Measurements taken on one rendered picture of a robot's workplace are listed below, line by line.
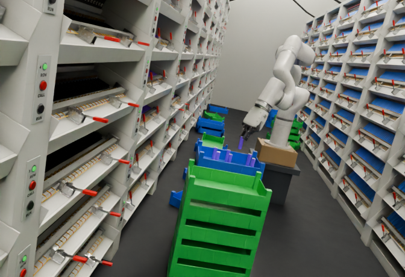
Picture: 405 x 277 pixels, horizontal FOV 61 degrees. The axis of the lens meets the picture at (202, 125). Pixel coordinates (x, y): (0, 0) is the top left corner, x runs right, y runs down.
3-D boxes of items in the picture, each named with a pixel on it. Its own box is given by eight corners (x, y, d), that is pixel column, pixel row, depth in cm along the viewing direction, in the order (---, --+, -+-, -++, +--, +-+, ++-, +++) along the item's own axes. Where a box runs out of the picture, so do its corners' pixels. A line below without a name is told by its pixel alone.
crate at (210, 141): (219, 162, 298) (220, 155, 294) (196, 157, 300) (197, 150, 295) (223, 143, 323) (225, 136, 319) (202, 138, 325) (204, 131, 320)
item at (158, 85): (168, 93, 196) (181, 73, 193) (138, 108, 137) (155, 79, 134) (138, 74, 196) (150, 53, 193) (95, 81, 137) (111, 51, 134)
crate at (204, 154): (253, 165, 175) (257, 150, 173) (261, 180, 155) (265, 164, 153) (195, 155, 172) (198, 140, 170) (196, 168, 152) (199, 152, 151)
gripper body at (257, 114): (273, 113, 167) (261, 132, 166) (260, 108, 175) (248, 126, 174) (265, 106, 162) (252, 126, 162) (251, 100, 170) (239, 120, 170)
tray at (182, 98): (182, 108, 269) (188, 98, 267) (166, 122, 210) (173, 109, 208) (160, 94, 268) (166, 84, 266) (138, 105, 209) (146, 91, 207)
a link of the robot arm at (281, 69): (299, 71, 187) (281, 115, 173) (276, 55, 184) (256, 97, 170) (310, 64, 179) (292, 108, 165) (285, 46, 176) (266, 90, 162)
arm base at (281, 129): (290, 146, 247) (297, 121, 244) (290, 151, 229) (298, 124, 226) (264, 139, 251) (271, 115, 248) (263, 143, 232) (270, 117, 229)
